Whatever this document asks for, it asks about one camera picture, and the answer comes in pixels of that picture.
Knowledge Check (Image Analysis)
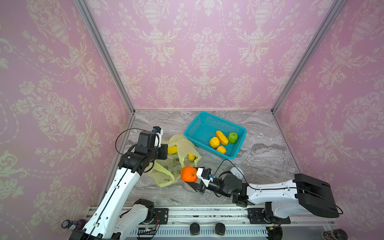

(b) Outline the aluminium corner post right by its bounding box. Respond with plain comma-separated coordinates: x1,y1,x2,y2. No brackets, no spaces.
271,0,347,117

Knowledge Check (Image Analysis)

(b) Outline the yellow toy lemon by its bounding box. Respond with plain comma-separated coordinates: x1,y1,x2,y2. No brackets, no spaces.
168,146,178,155

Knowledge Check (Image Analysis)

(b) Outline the black knob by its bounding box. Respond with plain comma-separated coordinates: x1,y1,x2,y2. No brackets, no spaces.
215,223,226,236
189,223,201,236

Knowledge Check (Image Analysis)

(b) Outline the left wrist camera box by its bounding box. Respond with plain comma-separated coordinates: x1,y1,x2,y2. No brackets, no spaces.
153,126,163,148

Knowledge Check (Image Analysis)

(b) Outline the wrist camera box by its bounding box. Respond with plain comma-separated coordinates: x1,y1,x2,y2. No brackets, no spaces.
197,168,215,187
153,126,163,148

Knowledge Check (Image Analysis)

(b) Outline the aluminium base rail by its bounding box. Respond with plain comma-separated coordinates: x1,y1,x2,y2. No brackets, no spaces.
89,205,337,240

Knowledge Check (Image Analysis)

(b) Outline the yellow translucent plastic bag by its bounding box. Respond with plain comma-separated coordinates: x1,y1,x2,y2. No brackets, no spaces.
149,134,202,188

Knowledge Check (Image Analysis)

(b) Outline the small yellow orange toy fruit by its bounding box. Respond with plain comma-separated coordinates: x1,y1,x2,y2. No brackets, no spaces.
216,146,227,155

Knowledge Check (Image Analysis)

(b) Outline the orange toy persimmon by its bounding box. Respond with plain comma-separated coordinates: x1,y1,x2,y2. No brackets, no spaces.
181,166,198,183

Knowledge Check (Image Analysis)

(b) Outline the aluminium corner post left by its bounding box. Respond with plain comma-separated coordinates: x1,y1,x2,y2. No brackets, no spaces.
74,0,135,116

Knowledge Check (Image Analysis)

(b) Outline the black knob right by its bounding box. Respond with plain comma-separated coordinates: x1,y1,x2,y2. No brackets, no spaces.
215,223,226,236

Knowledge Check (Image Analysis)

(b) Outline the yellow orange toy mango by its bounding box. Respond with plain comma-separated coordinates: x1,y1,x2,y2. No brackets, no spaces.
216,131,229,146

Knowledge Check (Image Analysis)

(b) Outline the dark bottle at right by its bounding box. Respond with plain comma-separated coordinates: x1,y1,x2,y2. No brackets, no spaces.
321,229,349,240

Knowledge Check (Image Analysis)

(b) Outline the purple plastic bottle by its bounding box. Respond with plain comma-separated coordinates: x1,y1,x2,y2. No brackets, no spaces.
61,219,87,231

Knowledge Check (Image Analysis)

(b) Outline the yellow toy banana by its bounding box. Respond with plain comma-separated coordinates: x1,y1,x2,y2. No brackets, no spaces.
188,154,196,162

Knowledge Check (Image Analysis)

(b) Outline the teal plastic mesh basket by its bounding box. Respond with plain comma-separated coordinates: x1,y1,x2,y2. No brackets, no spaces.
184,112,247,160

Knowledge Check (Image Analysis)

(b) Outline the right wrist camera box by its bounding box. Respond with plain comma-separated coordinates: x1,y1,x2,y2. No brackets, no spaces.
197,168,215,187

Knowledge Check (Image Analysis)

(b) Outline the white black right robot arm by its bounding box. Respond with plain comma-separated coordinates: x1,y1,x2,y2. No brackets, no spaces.
189,168,343,221

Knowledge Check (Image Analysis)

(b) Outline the black knob left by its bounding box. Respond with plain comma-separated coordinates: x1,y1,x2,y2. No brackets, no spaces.
189,223,201,236

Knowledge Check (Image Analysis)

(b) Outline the green toy apple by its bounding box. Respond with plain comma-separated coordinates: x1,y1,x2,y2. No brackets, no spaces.
227,132,238,144

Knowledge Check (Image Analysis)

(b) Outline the yellow tin can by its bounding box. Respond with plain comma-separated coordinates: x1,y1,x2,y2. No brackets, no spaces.
230,167,244,180

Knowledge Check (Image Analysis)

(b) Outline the aluminium corner post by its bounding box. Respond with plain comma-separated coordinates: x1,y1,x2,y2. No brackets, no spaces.
74,0,135,116
271,0,347,117

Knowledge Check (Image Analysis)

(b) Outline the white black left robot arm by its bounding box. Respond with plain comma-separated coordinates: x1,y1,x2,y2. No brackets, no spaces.
70,127,168,240

